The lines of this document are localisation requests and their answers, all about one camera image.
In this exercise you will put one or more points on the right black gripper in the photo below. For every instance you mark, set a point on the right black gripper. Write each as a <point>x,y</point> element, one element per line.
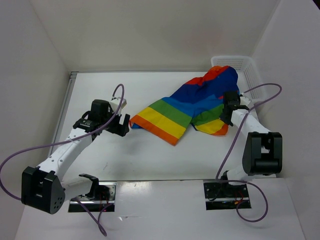
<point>226,120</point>

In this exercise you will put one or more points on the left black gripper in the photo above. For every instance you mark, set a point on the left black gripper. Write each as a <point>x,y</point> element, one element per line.
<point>120,129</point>

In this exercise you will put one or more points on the rainbow striped shorts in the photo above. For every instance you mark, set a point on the rainbow striped shorts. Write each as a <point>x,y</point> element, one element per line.
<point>197,103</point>

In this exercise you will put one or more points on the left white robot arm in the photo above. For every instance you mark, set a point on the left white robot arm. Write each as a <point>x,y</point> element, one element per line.
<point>43,187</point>

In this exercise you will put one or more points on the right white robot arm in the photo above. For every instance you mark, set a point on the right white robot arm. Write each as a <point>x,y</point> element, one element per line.
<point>263,150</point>

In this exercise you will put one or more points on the white plastic basket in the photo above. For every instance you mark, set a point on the white plastic basket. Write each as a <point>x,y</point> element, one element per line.
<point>248,76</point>

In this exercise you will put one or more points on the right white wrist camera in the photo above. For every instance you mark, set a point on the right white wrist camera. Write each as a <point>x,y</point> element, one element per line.
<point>246,101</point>

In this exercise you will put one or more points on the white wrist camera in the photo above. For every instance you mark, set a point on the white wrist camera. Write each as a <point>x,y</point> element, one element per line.
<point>246,101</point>
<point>116,103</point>

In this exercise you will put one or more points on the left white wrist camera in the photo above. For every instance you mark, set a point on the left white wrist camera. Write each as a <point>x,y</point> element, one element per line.
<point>116,103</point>

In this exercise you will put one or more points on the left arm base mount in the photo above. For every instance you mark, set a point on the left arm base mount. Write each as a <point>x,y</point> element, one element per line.
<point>94,202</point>

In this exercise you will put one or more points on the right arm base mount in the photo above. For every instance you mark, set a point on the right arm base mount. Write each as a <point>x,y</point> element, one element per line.
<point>223,196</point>

